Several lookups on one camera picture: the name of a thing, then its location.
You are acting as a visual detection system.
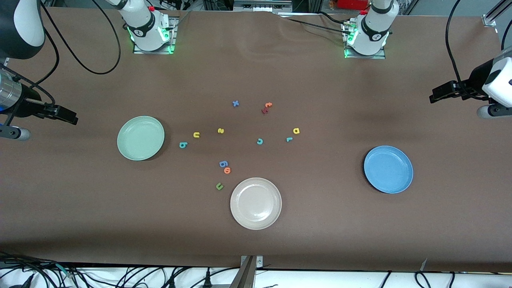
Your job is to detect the silver metal equipment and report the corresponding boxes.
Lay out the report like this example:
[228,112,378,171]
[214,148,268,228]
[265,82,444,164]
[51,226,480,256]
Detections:
[233,0,293,12]

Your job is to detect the red box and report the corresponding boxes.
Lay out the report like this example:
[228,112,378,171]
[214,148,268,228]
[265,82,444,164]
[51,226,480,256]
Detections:
[335,0,369,10]

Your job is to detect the brown table cover sheet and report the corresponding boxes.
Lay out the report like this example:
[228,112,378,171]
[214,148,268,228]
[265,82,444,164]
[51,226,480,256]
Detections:
[0,7,512,273]

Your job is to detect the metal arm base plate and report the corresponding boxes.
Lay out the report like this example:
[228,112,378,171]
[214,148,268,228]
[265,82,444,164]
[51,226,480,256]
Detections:
[342,20,386,60]
[133,16,177,54]

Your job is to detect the beige plate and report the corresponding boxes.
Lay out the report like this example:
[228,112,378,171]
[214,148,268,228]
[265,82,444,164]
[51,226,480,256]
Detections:
[230,177,282,230]

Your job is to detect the aluminium corner bracket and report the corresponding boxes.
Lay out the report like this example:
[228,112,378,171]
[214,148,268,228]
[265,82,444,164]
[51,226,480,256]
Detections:
[482,0,512,28]

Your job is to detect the aluminium frame post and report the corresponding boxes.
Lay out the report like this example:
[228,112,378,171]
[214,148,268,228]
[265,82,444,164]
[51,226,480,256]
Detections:
[229,255,264,288]

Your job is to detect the blue plate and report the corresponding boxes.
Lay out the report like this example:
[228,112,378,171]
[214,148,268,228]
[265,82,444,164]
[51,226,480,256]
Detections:
[364,145,414,194]

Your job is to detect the black cable on table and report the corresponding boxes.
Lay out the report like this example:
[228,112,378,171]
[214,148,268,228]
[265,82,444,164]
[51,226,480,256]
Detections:
[278,11,354,36]

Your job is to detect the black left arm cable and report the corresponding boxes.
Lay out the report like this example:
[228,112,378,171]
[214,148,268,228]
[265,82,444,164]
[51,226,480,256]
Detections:
[445,0,512,96]

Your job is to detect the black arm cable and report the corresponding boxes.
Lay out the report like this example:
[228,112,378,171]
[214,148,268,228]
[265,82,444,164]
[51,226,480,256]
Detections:
[0,0,122,116]
[445,0,512,96]

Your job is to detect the light green plate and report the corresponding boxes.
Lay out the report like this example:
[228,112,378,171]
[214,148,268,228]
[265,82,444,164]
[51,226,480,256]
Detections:
[117,116,165,161]

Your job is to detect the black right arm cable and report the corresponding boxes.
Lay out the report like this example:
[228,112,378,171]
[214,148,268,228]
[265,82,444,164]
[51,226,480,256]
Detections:
[0,0,122,116]

